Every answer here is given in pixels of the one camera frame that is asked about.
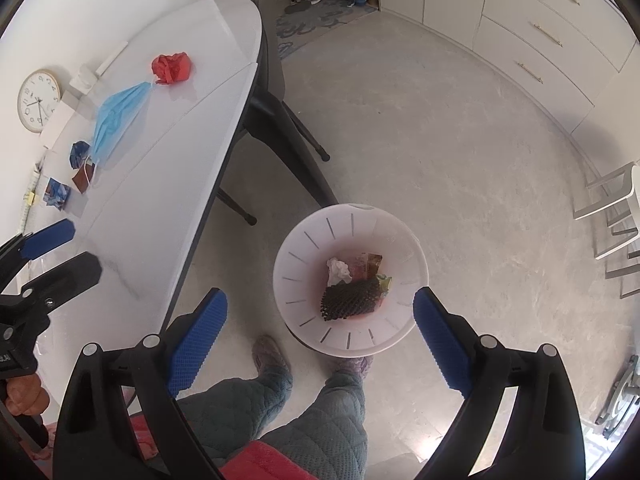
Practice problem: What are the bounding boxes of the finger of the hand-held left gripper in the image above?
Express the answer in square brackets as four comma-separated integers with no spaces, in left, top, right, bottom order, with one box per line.
[0,218,76,273]
[20,252,103,321]

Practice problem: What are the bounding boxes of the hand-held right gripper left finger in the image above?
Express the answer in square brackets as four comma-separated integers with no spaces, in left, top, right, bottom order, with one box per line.
[52,287,228,480]

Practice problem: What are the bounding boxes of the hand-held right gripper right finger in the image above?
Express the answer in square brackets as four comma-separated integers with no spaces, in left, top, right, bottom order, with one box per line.
[412,286,586,480]

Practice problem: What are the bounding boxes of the black foam mesh net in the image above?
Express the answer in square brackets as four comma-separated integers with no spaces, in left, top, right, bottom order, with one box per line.
[320,278,383,321]

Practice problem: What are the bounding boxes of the red brown wrapper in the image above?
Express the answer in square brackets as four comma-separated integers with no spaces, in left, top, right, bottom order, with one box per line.
[350,252,384,281]

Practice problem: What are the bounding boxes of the white tissue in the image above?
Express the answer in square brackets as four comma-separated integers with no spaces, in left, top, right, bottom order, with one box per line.
[326,257,353,287]

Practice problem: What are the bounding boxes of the translucent white plastic bin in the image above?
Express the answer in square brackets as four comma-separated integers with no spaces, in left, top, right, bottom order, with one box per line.
[272,203,430,359]

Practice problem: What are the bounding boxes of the person's left hand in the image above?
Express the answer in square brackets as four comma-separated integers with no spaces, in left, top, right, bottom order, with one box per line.
[5,374,51,417]

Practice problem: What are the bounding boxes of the blue printed wrapper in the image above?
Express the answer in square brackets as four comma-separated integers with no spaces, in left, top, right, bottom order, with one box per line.
[44,176,71,209]

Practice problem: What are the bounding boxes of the grey fuzzy slipper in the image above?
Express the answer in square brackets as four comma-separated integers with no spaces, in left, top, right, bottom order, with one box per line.
[327,355,375,386]
[251,335,293,386]

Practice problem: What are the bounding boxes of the white flat box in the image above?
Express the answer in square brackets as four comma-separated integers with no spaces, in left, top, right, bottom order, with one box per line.
[40,104,75,150]

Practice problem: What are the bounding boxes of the blue face mask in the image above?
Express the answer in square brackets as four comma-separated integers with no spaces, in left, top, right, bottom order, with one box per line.
[91,81,153,167]

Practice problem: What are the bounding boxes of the person's right leg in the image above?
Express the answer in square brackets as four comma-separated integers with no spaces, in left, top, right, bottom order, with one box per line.
[260,370,368,480]

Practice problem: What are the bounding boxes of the red quilted jacket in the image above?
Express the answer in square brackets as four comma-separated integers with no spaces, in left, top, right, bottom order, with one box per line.
[127,415,326,480]

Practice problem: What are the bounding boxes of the black table leg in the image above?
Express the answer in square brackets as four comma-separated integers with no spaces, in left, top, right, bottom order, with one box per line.
[215,187,258,226]

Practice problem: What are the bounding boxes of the white mug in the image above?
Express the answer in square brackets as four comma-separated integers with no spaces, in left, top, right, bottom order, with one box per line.
[69,63,98,92]

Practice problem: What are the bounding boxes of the grey white machine base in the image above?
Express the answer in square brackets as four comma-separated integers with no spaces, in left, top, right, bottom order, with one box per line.
[595,355,640,441]

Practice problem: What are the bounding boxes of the long white box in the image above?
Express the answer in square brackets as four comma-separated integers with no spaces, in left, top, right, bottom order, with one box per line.
[95,41,130,75]

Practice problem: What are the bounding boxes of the red crumpled paper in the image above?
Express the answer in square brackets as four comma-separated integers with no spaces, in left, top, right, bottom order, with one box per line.
[151,51,193,86]

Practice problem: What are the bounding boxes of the white stool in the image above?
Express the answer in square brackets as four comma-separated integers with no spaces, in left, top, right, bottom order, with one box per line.
[572,161,640,301]

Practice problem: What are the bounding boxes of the grey chair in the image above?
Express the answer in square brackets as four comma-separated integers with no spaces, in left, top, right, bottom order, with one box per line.
[200,0,346,208]

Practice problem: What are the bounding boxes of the grey patterned rug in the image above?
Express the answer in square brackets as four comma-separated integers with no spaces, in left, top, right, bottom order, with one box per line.
[275,0,381,61]

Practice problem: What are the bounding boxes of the grey drawer sideboard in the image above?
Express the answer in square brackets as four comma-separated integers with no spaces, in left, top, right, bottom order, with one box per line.
[472,0,640,136]

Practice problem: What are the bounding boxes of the round beige wall clock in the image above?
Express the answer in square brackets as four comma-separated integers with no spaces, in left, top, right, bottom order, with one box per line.
[17,69,63,134]

